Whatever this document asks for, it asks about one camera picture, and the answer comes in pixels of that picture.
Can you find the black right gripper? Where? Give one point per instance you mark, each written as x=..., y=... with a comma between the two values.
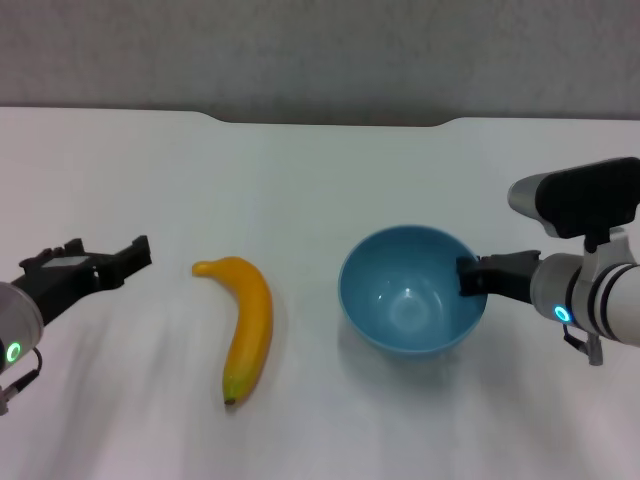
x=512, y=275

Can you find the blue plastic bowl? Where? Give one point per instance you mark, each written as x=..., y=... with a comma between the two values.
x=400, y=310

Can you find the yellow banana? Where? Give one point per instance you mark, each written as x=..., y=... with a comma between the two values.
x=250, y=320

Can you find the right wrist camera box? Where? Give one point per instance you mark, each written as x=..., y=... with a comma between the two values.
x=580, y=200

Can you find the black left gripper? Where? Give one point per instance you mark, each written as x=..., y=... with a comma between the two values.
x=65, y=285

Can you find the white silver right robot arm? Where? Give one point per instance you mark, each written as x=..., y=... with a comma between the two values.
x=600, y=295

